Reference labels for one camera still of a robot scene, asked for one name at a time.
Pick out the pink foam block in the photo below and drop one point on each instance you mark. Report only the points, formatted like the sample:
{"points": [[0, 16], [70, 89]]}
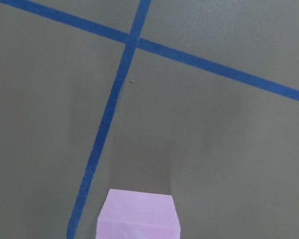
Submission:
{"points": [[137, 215]]}

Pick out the brown paper table cover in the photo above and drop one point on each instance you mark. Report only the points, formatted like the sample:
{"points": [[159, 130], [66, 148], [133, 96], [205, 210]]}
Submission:
{"points": [[227, 151]]}

